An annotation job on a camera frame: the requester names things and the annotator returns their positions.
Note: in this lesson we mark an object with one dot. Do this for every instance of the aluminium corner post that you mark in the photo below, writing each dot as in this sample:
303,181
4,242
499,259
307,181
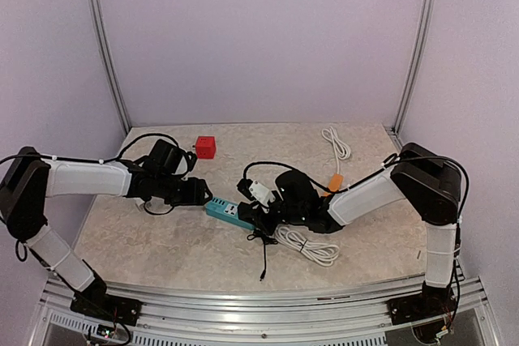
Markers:
108,65
420,42

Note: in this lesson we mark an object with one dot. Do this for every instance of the left aluminium corner post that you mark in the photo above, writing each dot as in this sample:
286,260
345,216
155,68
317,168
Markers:
108,65

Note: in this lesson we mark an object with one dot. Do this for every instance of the aluminium front rail frame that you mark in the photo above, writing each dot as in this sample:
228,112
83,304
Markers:
337,316

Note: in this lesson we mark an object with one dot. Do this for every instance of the right aluminium corner post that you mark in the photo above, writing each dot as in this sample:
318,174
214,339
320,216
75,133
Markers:
420,42

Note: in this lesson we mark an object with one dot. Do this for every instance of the black charger with thin cable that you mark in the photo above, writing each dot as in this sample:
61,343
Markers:
265,242

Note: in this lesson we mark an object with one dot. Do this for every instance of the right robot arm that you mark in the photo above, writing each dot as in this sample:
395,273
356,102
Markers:
435,186

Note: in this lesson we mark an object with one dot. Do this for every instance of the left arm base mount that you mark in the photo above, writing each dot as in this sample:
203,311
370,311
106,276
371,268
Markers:
107,305

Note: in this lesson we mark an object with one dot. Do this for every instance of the orange USB socket block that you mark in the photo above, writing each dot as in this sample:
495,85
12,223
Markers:
334,184

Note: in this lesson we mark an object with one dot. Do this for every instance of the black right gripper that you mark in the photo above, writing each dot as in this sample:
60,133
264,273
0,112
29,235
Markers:
260,222

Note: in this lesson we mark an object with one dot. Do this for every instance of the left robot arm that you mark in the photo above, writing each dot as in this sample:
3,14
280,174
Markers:
33,177

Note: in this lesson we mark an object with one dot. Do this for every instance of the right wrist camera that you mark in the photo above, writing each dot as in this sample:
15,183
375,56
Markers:
259,194

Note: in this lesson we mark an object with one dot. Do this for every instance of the red cube socket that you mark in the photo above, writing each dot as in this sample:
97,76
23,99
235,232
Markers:
205,147

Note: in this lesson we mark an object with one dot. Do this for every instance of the teal power strip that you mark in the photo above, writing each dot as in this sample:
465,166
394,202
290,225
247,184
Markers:
226,211

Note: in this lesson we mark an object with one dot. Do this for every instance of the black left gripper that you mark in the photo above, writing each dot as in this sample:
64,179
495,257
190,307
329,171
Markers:
195,194

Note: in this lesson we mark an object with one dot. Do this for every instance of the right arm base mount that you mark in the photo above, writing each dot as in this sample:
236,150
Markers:
428,303

